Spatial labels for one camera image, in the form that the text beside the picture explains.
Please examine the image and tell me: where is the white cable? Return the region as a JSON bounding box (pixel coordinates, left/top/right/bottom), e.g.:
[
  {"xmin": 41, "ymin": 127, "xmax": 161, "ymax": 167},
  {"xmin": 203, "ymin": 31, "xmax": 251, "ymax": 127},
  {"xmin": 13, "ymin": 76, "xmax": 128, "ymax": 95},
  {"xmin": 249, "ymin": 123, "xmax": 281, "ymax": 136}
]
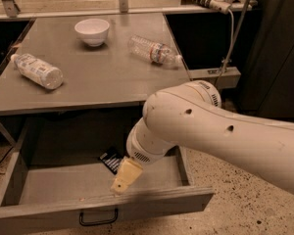
[{"xmin": 214, "ymin": 8, "xmax": 235, "ymax": 86}]

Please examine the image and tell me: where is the white ceramic bowl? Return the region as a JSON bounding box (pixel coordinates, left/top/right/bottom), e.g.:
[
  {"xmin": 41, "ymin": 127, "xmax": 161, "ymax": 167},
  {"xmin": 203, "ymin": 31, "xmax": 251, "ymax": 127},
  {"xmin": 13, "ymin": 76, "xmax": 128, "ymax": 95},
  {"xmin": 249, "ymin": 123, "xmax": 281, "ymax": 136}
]
[{"xmin": 74, "ymin": 19, "xmax": 110, "ymax": 47}]

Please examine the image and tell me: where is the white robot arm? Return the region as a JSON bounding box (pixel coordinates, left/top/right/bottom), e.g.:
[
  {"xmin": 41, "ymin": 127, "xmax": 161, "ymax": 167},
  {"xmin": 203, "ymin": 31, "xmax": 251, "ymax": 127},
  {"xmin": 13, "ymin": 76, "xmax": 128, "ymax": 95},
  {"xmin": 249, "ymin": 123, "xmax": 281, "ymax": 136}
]
[{"xmin": 111, "ymin": 80, "xmax": 294, "ymax": 195}]

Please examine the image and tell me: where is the clear plastic water bottle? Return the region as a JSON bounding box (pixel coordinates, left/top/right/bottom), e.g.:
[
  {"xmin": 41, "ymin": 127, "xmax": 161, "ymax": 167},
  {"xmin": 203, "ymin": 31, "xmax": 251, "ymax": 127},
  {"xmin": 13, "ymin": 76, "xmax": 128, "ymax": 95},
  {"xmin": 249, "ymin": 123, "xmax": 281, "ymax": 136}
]
[{"xmin": 127, "ymin": 35, "xmax": 182, "ymax": 68}]

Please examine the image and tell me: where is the thin metal pole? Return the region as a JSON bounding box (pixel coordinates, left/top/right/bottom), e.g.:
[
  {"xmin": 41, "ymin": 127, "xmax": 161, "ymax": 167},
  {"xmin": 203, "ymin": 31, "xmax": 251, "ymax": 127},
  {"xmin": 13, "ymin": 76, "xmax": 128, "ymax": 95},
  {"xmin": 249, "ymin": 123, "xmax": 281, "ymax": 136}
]
[{"xmin": 219, "ymin": 0, "xmax": 251, "ymax": 77}]

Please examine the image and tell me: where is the dark blue rxbar wrapper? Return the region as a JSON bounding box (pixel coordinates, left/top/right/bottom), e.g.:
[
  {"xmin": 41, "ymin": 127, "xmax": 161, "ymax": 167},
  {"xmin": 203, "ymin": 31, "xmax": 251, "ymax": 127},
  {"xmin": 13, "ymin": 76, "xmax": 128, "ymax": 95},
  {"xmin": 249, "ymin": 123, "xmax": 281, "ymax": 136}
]
[{"xmin": 98, "ymin": 147, "xmax": 124, "ymax": 174}]

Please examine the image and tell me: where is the white labelled plastic bottle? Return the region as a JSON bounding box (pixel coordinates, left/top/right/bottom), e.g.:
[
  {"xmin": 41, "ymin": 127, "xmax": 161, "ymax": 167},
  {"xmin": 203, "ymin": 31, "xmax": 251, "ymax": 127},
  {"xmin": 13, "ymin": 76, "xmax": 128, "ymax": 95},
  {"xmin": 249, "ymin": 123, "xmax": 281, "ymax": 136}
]
[{"xmin": 11, "ymin": 54, "xmax": 63, "ymax": 90}]

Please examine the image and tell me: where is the metal shelf rail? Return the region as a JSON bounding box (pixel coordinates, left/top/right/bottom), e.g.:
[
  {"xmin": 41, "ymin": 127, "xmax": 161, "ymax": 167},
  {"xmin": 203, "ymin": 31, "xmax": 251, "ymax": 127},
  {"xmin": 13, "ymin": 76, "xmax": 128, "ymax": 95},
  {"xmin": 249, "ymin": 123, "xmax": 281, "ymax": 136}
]
[{"xmin": 0, "ymin": 0, "xmax": 259, "ymax": 21}]

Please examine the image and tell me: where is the grey metal box bracket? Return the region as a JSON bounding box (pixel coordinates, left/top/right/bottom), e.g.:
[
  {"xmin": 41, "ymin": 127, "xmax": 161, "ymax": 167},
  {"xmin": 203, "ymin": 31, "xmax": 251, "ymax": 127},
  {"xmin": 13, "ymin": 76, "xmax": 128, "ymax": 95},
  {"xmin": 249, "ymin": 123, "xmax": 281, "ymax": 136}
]
[{"xmin": 189, "ymin": 67, "xmax": 241, "ymax": 90}]

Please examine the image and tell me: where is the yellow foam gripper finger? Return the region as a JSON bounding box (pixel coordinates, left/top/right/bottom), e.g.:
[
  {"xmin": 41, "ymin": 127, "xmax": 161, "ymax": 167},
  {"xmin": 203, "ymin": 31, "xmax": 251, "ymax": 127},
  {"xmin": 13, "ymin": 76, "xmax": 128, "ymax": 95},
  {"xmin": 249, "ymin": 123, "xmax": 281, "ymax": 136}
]
[{"xmin": 111, "ymin": 157, "xmax": 143, "ymax": 195}]

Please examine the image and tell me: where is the grey open top drawer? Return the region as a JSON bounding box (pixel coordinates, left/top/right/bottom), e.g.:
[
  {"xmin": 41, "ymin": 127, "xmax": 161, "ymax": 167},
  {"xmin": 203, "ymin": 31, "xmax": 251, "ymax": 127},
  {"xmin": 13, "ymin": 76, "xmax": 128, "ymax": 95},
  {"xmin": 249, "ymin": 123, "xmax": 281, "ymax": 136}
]
[{"xmin": 0, "ymin": 107, "xmax": 213, "ymax": 235}]

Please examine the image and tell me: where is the black drawer handle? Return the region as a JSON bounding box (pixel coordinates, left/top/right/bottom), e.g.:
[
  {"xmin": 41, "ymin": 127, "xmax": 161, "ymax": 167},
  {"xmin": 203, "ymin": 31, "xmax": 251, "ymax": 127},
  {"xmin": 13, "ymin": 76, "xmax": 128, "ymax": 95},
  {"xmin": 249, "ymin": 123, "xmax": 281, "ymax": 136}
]
[{"xmin": 79, "ymin": 209, "xmax": 119, "ymax": 227}]

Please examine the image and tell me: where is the grey metal counter cabinet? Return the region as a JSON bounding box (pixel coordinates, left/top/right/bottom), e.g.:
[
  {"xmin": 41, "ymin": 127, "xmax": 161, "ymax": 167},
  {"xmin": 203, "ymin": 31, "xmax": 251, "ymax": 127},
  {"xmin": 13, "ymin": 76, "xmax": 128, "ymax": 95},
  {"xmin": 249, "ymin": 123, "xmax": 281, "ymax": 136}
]
[{"xmin": 0, "ymin": 13, "xmax": 189, "ymax": 143}]

